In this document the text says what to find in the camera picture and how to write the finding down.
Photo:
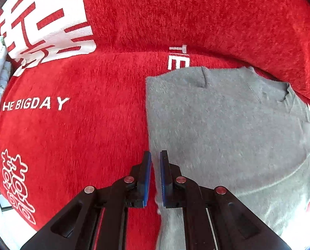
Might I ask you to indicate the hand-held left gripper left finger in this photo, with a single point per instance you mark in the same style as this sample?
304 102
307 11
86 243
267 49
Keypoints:
147 179

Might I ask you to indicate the red printed blanket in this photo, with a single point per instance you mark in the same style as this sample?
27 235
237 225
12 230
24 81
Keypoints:
92 135

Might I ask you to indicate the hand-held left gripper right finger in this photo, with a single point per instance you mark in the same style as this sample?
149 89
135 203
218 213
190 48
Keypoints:
163 179

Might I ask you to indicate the grey knit sweater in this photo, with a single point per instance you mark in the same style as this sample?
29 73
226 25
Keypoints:
222 125

